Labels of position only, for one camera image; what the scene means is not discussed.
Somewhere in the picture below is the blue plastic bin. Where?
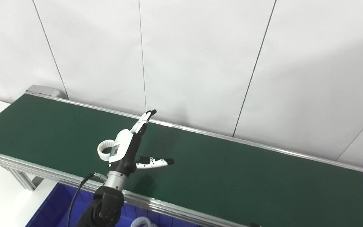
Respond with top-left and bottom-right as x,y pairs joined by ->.
26,183 -> 201,227

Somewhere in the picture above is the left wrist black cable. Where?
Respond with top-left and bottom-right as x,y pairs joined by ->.
67,172 -> 108,227

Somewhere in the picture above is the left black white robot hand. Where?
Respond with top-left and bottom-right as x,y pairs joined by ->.
109,109 -> 175,174

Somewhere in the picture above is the green conveyor belt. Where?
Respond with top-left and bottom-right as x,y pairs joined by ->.
0,84 -> 363,227
0,94 -> 363,227

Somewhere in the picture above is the white toothed plastic ring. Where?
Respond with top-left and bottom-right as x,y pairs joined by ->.
97,140 -> 116,162
130,216 -> 153,227

